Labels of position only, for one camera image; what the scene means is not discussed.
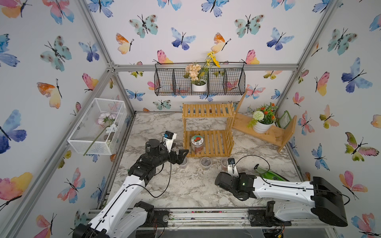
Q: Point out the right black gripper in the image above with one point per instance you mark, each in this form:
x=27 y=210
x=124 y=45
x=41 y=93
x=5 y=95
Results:
x=240 y=177

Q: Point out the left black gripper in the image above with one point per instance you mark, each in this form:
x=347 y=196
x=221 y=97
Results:
x=179 y=157

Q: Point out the red seed jar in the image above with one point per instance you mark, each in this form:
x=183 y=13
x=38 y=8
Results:
x=224 y=164

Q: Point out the dark seed jar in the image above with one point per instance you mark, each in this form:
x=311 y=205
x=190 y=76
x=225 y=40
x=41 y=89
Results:
x=205 y=163

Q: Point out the strawberry lid jar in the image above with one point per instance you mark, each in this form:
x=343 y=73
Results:
x=197 y=143

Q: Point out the two-tier wooden slat shelf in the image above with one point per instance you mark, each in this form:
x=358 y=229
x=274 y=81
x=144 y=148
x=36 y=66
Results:
x=213 y=122

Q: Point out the purple seed jar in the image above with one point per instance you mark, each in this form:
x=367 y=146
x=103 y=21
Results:
x=184 y=164

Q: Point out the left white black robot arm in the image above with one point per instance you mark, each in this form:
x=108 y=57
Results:
x=119 y=202

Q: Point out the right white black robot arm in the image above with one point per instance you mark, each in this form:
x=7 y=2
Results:
x=288 y=201

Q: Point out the green garden shovel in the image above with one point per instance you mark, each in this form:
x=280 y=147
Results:
x=269 y=174

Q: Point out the pink white artificial flower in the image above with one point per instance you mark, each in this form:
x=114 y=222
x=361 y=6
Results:
x=108 y=122

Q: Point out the tilted wooden stand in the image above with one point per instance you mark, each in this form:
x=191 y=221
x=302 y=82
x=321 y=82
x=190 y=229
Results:
x=269 y=133

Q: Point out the white pot orange flowers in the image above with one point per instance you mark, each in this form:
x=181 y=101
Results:
x=263 y=118

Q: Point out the white pot beige yellow flowers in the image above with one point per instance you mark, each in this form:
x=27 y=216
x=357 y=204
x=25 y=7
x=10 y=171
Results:
x=199 y=73

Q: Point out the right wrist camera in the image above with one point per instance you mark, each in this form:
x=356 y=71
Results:
x=231 y=168

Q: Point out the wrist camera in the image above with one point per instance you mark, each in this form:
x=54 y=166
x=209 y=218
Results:
x=231 y=168
x=168 y=139

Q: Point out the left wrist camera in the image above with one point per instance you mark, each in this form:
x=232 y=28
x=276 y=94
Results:
x=168 y=139

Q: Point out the white mesh wall basket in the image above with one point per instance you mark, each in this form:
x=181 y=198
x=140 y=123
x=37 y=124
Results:
x=87 y=128

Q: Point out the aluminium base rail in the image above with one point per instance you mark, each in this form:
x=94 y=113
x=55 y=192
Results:
x=228 y=219

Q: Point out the black wire wall basket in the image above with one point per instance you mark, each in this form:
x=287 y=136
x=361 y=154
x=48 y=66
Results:
x=227 y=79

